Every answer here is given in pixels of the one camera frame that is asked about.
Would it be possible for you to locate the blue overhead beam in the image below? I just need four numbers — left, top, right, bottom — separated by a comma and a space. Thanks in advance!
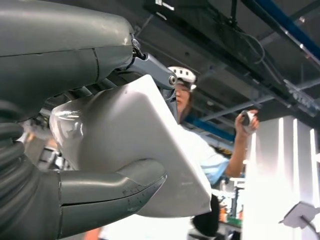
254, 0, 320, 59
184, 115, 236, 144

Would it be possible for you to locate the white VR headset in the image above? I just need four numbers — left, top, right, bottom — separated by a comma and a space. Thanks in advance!
168, 65, 198, 92

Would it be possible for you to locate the white block with light strip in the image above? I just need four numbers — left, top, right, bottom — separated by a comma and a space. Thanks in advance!
242, 115, 320, 240

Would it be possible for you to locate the person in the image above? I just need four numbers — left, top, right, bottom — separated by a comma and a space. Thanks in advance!
174, 82, 260, 187
191, 194, 221, 239

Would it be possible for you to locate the grey panel on stand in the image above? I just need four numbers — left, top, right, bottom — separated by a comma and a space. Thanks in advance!
278, 201, 320, 240

